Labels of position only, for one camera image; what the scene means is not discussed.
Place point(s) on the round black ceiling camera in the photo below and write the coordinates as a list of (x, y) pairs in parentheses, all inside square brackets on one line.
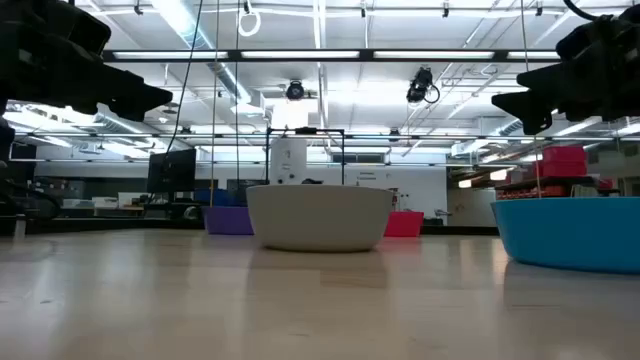
[(295, 90)]

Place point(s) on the blue storage bin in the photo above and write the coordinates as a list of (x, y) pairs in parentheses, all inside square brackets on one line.
[(212, 197)]

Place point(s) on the red storage bins stack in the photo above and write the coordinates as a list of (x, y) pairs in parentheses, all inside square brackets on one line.
[(565, 161)]

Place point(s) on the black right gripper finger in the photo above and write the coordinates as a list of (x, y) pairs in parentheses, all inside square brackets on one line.
[(535, 107), (547, 77)]

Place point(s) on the black light bar frame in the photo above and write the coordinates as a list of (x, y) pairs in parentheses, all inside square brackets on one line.
[(367, 55)]

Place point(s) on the black overhead camera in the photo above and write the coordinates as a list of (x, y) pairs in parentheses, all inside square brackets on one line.
[(420, 85)]

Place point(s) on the blue bowl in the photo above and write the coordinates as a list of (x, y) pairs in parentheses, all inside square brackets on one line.
[(575, 232)]

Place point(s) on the small white post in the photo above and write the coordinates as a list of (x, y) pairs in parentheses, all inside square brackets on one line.
[(20, 227)]

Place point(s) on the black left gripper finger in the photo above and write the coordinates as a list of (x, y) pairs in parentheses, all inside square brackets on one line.
[(135, 97)]

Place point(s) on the red bowl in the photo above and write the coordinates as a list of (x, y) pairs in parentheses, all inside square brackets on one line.
[(404, 224)]

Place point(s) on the white bowl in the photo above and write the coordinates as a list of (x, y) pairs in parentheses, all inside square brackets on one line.
[(320, 217)]

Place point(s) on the dark storage rack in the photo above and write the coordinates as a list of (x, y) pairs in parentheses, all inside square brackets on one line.
[(550, 187)]

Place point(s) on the purple bowl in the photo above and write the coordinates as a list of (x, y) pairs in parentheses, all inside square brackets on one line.
[(227, 221)]

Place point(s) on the black computer monitor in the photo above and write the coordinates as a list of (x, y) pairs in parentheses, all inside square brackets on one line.
[(171, 171)]

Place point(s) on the white cylindrical tank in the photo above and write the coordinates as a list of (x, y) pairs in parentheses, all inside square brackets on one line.
[(288, 160)]

